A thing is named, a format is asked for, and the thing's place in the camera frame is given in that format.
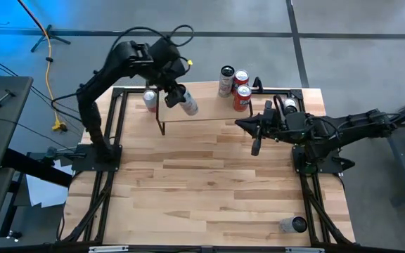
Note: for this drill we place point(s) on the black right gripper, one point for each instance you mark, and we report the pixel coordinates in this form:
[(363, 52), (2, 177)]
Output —
[(276, 127)]

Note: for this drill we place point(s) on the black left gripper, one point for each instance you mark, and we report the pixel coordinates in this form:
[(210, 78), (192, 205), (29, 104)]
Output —
[(172, 81)]

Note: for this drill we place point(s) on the tall white can red print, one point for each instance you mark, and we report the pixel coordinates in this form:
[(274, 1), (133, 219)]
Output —
[(190, 105)]

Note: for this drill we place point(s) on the orange Fanta soda can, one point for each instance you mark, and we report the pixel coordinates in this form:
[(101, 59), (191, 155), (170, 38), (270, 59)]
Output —
[(242, 102), (241, 75)]

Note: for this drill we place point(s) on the tall silver can black lid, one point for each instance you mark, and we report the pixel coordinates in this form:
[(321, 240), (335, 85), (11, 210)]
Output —
[(288, 225), (225, 86)]

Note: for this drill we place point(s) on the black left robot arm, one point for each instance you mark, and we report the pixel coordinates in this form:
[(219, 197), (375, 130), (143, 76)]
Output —
[(91, 105)]

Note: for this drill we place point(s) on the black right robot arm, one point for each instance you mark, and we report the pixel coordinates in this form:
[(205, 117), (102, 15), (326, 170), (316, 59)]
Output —
[(357, 124)]

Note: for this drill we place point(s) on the short silver and red can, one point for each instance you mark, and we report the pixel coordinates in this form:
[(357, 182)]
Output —
[(150, 103)]

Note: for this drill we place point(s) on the short silver and pink can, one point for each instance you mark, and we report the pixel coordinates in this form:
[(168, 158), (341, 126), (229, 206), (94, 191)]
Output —
[(290, 104)]

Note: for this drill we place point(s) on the clamp with grey knob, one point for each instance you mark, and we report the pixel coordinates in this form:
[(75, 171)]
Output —
[(53, 153)]

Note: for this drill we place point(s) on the black tripod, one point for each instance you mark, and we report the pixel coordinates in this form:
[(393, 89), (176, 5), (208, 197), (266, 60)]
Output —
[(49, 35)]

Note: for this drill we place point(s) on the black beam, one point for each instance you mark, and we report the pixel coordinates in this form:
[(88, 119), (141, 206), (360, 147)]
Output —
[(37, 167)]

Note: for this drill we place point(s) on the white paper sheet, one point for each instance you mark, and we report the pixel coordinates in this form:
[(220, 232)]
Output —
[(44, 191)]

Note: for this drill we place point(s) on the grey desk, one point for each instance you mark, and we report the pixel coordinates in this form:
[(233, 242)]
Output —
[(5, 116)]

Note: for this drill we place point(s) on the wooden shelf black metal frame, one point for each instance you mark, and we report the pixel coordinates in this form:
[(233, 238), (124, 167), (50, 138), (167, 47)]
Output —
[(209, 109)]

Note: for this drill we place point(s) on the black aluminium table frame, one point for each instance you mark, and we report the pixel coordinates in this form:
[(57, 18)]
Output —
[(118, 92)]

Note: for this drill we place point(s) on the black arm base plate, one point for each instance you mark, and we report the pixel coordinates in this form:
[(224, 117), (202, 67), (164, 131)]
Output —
[(327, 168), (83, 165)]

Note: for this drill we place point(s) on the silver metal bracket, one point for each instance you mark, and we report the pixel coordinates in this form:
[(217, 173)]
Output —
[(108, 249), (304, 250)]

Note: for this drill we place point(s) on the black floor stand frame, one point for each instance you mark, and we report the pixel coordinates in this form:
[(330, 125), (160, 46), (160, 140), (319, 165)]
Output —
[(11, 211)]

